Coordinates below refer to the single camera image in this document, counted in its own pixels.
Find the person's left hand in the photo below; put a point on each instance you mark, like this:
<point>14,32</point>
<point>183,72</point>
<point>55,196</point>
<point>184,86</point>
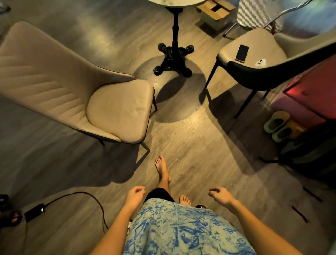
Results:
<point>134,198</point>

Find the person's right hand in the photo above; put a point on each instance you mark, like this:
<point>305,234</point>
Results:
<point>223,196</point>

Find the person's right thumb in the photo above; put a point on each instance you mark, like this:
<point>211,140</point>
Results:
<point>213,194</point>

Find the person's left thumb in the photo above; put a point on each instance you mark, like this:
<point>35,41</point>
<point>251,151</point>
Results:
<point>138,188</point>

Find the person's right forearm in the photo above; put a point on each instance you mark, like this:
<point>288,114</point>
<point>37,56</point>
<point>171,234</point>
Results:
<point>258,231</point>

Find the person's left forearm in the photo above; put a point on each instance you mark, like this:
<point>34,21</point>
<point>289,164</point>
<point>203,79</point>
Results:
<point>115,233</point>

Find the black shorts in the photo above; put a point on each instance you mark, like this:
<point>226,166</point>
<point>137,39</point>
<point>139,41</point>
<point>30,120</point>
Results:
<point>160,194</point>

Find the person's right foot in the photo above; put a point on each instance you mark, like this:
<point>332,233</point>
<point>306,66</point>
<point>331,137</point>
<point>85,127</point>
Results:
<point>185,201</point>

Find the person's foot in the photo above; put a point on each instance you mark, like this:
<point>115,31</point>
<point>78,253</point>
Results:
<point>11,218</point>
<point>185,201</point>

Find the person's left leg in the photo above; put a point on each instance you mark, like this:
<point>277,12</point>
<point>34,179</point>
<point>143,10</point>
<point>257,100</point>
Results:
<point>162,169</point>

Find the blue patterned shirt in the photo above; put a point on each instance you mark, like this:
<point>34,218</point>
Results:
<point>183,231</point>

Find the black bag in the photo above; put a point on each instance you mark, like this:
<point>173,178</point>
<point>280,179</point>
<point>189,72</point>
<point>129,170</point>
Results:
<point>312,155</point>

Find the black power adapter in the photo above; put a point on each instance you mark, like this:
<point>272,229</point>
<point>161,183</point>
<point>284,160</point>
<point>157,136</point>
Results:
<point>34,212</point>

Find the beige upholstered chair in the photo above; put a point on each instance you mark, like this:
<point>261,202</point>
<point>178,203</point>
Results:
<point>78,89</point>

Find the pink cabinet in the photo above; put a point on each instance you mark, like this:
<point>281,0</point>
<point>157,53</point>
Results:
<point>312,97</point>

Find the white phone case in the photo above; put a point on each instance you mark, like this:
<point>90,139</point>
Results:
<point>261,63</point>

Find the black smartphone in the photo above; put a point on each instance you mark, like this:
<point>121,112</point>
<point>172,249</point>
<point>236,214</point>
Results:
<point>242,53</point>

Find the beige chair with black back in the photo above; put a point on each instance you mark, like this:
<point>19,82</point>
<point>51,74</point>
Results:
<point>259,47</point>

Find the open cardboard box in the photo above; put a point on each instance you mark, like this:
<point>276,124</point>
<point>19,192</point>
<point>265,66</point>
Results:
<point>216,15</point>

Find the round table with black pedestal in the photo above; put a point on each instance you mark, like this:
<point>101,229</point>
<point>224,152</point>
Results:
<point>173,55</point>

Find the striped chair with metal frame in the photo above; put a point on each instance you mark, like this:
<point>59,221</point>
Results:
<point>256,13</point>

